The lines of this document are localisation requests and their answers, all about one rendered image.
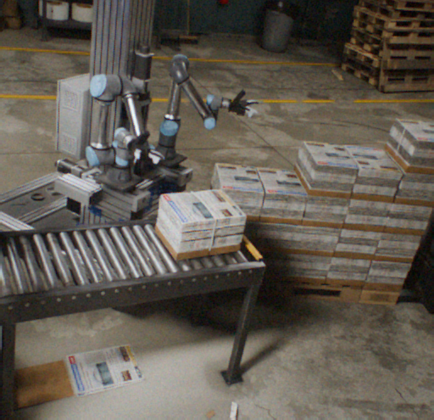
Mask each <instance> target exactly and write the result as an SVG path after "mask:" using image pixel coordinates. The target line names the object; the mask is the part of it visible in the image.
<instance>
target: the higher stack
mask: <svg viewBox="0 0 434 420"><path fill-rule="evenodd" d="M387 144H388V145H389V146H390V147H391V149H392V150H393V151H394V152H395V153H396V154H397V155H399V157H400V158H401V159H402V161H403V162H404V163H405V164H406V165H407V166H415V167H424V168H432V169H434V123H432V122H427V121H420V120H405V119H396V120H395V123H394V124H393V125H392V129H391V131H390V133H389V136H388V142H387ZM383 151H384V152H385V153H387V155H388V156H389V158H390V159H391V161H392V162H393V163H394V164H395V165H396V166H397V167H398V168H400V170H401V171H402V173H403V176H402V178H401V181H399V183H398V186H397V190H396V191H395V195H394V196H395V197H396V198H400V199H418V200H427V201H434V174H425V173H415V172H407V171H405V170H404V169H403V168H402V166H401V165H399V164H398V163H397V162H396V161H395V160H394V159H393V157H392V156H391V155H390V154H389V153H388V152H387V150H386V149H383ZM396 154H395V155H396ZM431 209H433V207H431V206H424V205H413V204H394V203H393V202H392V206H391V209H390V210H389V211H388V212H387V213H388V214H387V222H386V224H385V225H384V226H385V228H386V227H395V228H406V230H416V231H425V229H426V226H427V223H428V221H429V218H430V213H431ZM420 239H421V237H420V236H415V235H404V234H394V233H383V232H382V233H381V238H380V241H379V243H378V244H377V249H376V252H375V256H376V255H380V256H391V257H403V258H414V256H415V254H416V253H415V252H416V250H417V249H418V247H419V245H420V243H419V241H420ZM410 268H411V264H407V262H395V261H382V260H371V261H370V264H369V270H368V273H367V275H366V278H365V281H366V282H368V283H387V284H396V285H403V282H404V279H405V277H406V274H408V273H407V272H408V271H409V270H410ZM361 287H362V292H361V294H360V296H359V301H358V302H359V303H372V305H396V302H397V300H398V296H399V294H400V291H401V290H400V289H390V288H372V287H364V286H361Z"/></svg>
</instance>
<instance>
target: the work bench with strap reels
mask: <svg viewBox="0 0 434 420"><path fill-rule="evenodd" d="M165 1H166V0H161V3H160V10H159V24H158V29H157V28H156V27H155V26H154V25H153V30H152V35H157V38H158V39H156V43H157V47H155V48H156V49H161V48H160V44H161V36H162V30H163V23H164V9H165ZM37 5H38V0H33V9H34V18H33V27H31V28H32V29H35V30H40V29H39V28H37V19H39V21H40V22H41V23H42V39H40V40H41V41H42V42H48V40H46V32H47V26H56V27H59V28H70V29H87V30H91V29H92V16H93V6H92V5H89V4H84V3H73V4H72V13H69V3H66V2H62V1H59V0H40V2H39V10H37ZM41 16H42V17H41ZM161 50H162V49H161Z"/></svg>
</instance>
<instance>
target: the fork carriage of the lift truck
mask: <svg viewBox="0 0 434 420"><path fill-rule="evenodd" d="M419 243H420V242H419ZM415 253H416V254H415V256H414V259H413V261H412V264H411V268H410V270H409V271H408V272H407V273H408V274H406V277H408V278H406V279H407V281H408V283H409V285H410V287H411V288H412V289H416V291H417V292H418V295H419V296H420V301H421V303H422V305H424V307H425V308H426V310H427V311H428V312H434V260H433V258H432V257H431V255H429V254H428V252H427V251H426V249H425V248H424V247H423V245H422V244H421V243H420V245H419V247H418V249H417V250H416V252H415Z"/></svg>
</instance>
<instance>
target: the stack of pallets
mask: <svg viewBox="0 0 434 420"><path fill-rule="evenodd" d="M369 3H372V4H373V5H371V6H369ZM364 13H365V14H369V15H364ZM432 14H434V0H359V4H358V6H354V11H353V14H352V16H353V18H354V20H353V23H352V26H353V27H352V30H351V33H350V35H352V39H351V42H349V44H348V43H345V47H344V50H343V54H342V59H340V61H342V68H341V70H342V71H351V72H354V75H353V76H354V77H356V78H358V79H369V82H368V84H370V85H371V86H378V84H379V81H380V79H379V72H381V70H380V62H381V60H382V56H381V54H382V53H383V46H382V43H383V37H384V36H400V37H412V36H419V37H434V18H433V17H431V16H432ZM431 21H432V23H431V26H427V25H425V23H426V22H431ZM363 22H364V23H365V25H363ZM362 32H363V33H362ZM426 33H432V34H431V36H427V35H426ZM354 50H355V51H354Z"/></svg>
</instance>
